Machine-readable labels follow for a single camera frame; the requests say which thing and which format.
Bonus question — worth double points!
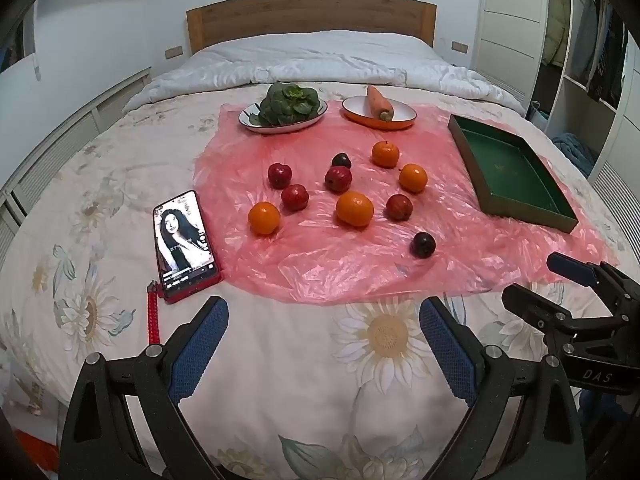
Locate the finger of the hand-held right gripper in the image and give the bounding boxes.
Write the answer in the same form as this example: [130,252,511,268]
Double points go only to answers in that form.
[501,283,628,343]
[546,252,640,321]

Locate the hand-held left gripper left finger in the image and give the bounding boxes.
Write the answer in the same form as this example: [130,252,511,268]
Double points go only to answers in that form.
[59,296,230,480]

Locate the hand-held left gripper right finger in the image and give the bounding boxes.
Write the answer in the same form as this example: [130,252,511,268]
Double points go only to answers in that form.
[419,296,586,480]

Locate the green tray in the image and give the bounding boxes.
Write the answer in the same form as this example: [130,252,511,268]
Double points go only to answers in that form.
[447,114,579,234]

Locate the red apple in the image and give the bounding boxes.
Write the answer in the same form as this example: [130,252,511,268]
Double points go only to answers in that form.
[385,193,414,222]

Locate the orange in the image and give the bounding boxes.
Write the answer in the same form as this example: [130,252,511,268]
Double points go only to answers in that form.
[399,163,429,194]
[248,201,281,236]
[335,191,375,227]
[371,141,400,169]

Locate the white vent panel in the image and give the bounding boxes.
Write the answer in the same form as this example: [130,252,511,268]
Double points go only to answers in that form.
[587,160,640,231]

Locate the smartphone in red case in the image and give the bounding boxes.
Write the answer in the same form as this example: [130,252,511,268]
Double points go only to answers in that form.
[152,190,222,305]

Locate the blue knitted blanket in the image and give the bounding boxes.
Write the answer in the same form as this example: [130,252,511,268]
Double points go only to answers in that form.
[552,132,596,176]

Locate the pink plastic sheet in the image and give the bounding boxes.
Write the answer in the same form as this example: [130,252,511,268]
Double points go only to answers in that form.
[192,102,621,306]

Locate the hanging dark clothes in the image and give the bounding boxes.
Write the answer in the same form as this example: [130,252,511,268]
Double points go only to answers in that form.
[572,0,628,103]

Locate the white plate with dark rim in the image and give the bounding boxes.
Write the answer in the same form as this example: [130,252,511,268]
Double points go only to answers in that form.
[239,99,328,134]

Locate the pale green jacket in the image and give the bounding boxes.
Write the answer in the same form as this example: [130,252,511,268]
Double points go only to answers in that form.
[542,0,571,68]

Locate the carrot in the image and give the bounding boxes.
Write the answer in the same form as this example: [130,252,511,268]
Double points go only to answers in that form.
[366,85,396,122]

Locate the orange plate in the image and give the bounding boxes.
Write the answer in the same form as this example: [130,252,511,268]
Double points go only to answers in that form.
[342,95,418,132]

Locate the white wardrobe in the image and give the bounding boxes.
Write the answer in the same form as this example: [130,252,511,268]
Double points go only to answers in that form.
[470,0,640,196]

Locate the white duvet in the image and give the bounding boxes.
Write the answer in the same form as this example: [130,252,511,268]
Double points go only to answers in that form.
[122,30,526,116]

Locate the wooden headboard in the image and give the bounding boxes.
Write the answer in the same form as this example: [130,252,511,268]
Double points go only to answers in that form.
[186,2,437,56]

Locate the red braided lanyard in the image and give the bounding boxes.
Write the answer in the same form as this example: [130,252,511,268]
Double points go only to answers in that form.
[145,280,163,346]

